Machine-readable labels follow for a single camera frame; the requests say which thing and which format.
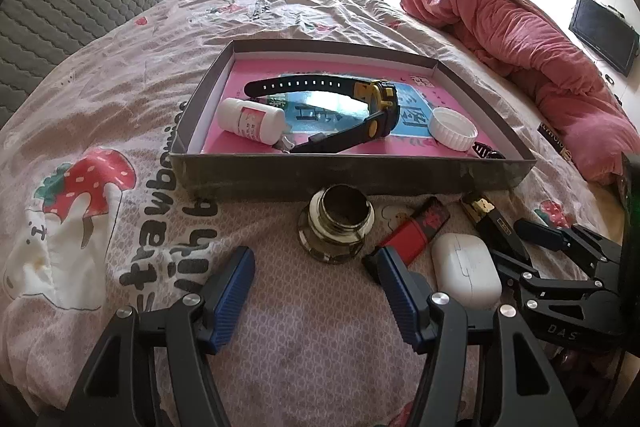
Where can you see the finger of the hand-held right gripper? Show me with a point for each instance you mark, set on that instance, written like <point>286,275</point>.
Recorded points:
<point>555,289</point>
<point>537,232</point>

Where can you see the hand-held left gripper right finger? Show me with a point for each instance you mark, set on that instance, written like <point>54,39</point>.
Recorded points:
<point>400,302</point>

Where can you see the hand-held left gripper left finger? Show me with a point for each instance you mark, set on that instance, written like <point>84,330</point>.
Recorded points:
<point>230,297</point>

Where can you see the black gold lighter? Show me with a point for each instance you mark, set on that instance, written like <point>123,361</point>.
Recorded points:
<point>492,219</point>

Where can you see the white earbuds case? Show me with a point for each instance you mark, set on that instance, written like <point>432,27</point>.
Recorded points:
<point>465,269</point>

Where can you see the red black lighter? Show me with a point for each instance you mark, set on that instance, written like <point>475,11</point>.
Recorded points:
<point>420,227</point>

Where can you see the black hair clip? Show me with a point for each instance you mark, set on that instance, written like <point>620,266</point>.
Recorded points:
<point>487,151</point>

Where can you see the white ribbed bottle cap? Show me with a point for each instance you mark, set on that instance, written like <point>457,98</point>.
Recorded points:
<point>452,129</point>

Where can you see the shallow grey cardboard box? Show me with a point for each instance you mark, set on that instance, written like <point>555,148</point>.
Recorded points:
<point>300,177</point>

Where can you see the white pill bottle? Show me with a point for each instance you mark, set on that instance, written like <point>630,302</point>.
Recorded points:
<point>247,119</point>

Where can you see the yellow black wristwatch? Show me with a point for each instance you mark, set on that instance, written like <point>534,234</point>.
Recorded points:
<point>380,99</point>

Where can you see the black box with gold print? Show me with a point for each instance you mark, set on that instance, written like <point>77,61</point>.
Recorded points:
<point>555,138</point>

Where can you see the pink duvet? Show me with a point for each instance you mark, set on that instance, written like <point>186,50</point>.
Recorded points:
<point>500,32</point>

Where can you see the black television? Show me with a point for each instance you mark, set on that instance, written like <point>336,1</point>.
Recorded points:
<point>602,34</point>

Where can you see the strawberry print bedsheet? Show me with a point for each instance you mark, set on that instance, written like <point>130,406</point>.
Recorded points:
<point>115,117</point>

